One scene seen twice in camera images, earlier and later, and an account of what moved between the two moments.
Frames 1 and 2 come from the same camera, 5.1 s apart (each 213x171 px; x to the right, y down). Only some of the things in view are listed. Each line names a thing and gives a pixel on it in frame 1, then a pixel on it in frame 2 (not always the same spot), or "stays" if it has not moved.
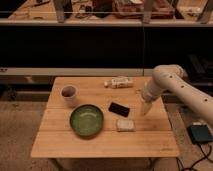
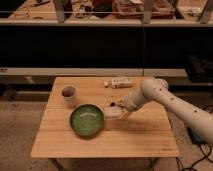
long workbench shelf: x=111 y=13 stays
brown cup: x=69 y=93 stays
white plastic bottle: x=119 y=82 stays
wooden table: x=101 y=117 stays
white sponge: x=125 y=125 to x=113 y=111
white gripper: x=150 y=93 to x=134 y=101
